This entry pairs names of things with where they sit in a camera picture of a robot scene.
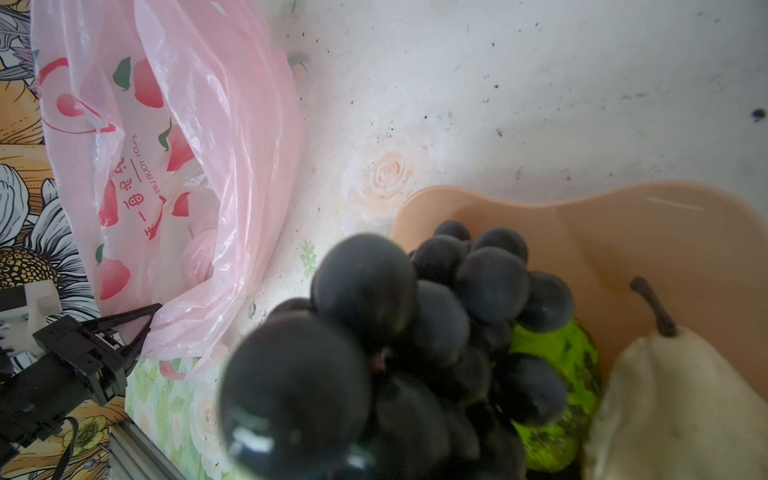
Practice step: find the dark fake grapes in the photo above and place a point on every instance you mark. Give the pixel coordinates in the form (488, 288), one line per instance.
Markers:
(397, 365)

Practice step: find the pink flower-shaped bowl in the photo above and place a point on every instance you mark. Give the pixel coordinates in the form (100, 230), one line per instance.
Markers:
(703, 251)

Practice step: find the beige fake garlic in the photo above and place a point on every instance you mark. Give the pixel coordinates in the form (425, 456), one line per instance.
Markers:
(675, 408)

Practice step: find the bright green fake fruit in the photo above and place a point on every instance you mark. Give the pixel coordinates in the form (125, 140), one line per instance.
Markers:
(554, 424)

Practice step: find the pink plastic bag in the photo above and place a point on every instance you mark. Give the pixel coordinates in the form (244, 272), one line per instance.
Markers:
(174, 131)

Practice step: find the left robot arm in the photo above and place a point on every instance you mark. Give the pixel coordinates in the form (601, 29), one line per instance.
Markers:
(20, 429)

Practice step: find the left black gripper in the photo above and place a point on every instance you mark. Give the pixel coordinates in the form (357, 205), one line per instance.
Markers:
(83, 360)

